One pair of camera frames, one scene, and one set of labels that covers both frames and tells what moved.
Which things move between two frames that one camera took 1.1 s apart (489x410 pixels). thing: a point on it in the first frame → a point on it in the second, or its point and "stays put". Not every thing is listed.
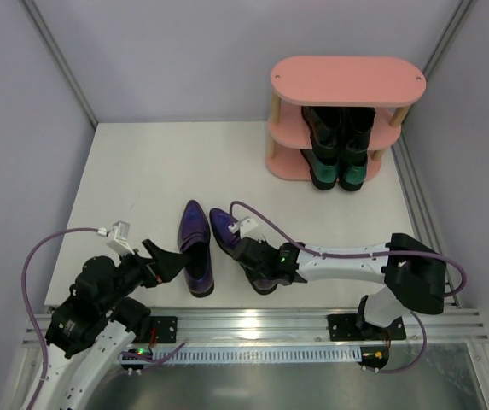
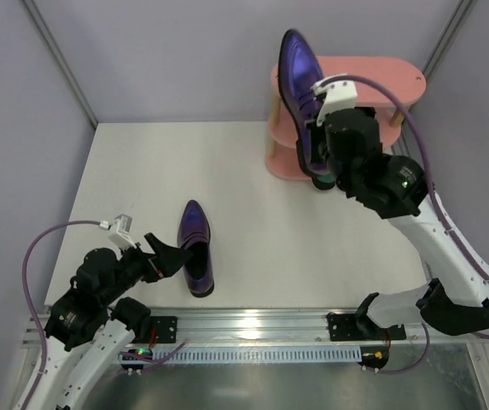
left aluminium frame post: (60, 60) stays put
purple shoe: (194, 235) stays put
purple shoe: (220, 223) → (299, 73)
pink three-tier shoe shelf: (385, 84) stays put
